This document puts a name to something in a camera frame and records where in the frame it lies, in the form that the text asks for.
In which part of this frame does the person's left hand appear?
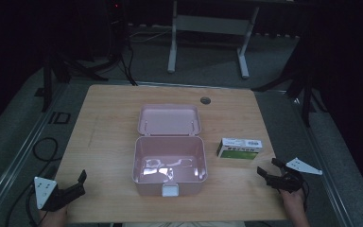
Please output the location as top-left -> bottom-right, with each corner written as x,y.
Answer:
38,203 -> 69,227

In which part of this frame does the black tripod stand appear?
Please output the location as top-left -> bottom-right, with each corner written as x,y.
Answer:
252,61 -> 329,128
42,51 -> 109,114

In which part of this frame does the white and green medicine box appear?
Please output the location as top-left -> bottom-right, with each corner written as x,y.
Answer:
216,137 -> 264,161

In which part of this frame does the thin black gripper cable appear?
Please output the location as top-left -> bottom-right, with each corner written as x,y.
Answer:
302,180 -> 310,212

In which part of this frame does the pink plastic storage box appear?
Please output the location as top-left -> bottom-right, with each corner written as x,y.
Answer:
131,103 -> 208,199

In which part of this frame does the white metal desk frame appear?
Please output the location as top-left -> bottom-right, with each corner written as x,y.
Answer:
166,0 -> 261,79

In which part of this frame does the grey metal floor rail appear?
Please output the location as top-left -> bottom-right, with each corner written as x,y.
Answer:
291,94 -> 357,227
0,82 -> 72,221

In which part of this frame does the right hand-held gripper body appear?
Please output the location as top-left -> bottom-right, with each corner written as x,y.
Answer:
266,157 -> 323,194

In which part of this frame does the black floor socket box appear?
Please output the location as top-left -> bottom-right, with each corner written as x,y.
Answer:
48,111 -> 72,125

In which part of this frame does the black computer tower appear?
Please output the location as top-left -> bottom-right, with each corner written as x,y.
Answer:
105,0 -> 130,61

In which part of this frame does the person's right hand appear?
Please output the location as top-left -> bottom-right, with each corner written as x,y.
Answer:
278,187 -> 306,212

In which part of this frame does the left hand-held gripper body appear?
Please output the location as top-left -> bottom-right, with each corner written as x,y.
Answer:
33,176 -> 78,213

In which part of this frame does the black floor cable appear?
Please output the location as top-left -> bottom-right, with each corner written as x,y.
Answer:
119,37 -> 139,87

